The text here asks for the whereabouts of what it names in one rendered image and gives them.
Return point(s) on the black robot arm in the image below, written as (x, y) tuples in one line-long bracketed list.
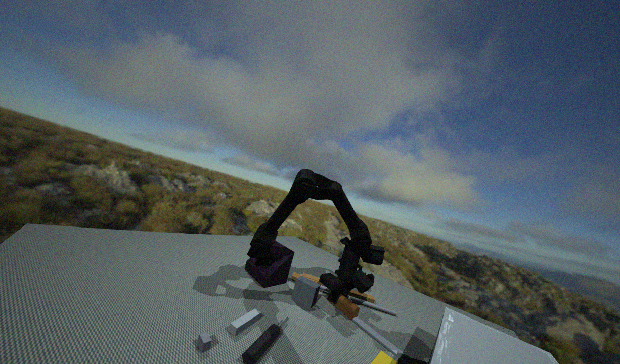
[(303, 188)]

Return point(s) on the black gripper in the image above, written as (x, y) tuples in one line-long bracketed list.
[(338, 285)]

